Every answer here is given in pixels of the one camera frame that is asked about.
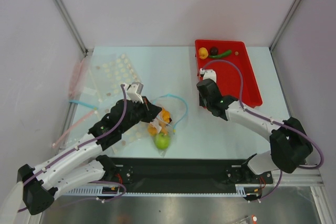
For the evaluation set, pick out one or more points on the blue zipper clear bag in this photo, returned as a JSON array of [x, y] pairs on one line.
[[178, 109]]

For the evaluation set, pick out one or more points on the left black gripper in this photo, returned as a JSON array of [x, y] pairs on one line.
[[150, 110]]

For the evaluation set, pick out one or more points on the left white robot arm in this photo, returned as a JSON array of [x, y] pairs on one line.
[[83, 162]]

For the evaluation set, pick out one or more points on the green toy apple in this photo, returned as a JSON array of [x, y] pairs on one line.
[[162, 141]]

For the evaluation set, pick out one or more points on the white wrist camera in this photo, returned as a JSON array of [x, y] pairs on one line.
[[133, 91], [208, 74]]

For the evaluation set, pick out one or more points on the yellow toy fruit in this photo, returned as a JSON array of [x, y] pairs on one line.
[[203, 53]]

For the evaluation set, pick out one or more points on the left corner aluminium post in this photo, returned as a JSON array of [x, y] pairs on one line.
[[59, 4]]

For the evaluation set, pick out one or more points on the orange toy fruit pieces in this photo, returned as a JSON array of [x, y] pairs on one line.
[[160, 124]]

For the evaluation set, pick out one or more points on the red plastic tray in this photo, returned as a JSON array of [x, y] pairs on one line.
[[231, 70]]

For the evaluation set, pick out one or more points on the pink zipper clear bag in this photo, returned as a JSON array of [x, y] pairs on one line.
[[75, 87]]

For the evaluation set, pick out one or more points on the white slotted cable duct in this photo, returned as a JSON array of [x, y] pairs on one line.
[[104, 190]]

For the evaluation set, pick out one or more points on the aluminium frame rail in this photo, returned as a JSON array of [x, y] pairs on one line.
[[299, 177]]

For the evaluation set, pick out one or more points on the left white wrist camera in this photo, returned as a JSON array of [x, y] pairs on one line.
[[133, 91]]

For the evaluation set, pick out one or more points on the dotted clear zip bag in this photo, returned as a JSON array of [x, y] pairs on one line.
[[106, 74]]

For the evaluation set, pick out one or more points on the dark mangosteen toy back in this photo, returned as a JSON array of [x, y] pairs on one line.
[[213, 51]]

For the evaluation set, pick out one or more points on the green toy chili pepper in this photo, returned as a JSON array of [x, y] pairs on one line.
[[222, 55]]

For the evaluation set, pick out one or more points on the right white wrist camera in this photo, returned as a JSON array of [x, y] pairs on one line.
[[208, 74]]

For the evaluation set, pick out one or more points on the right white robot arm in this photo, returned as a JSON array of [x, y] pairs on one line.
[[289, 146]]

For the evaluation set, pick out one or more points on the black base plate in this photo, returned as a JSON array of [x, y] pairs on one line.
[[180, 176]]

